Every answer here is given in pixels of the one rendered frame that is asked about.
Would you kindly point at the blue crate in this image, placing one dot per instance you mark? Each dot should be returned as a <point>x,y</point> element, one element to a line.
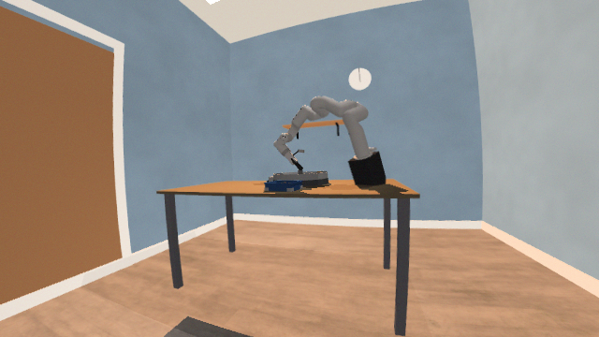
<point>285,186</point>

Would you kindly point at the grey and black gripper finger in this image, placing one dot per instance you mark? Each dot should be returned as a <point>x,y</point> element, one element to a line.
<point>297,164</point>

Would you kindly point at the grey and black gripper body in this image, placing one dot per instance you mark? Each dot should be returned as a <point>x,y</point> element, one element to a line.
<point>289,155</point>

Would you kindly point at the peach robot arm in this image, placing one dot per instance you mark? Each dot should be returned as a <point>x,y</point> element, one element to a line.
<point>352,113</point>

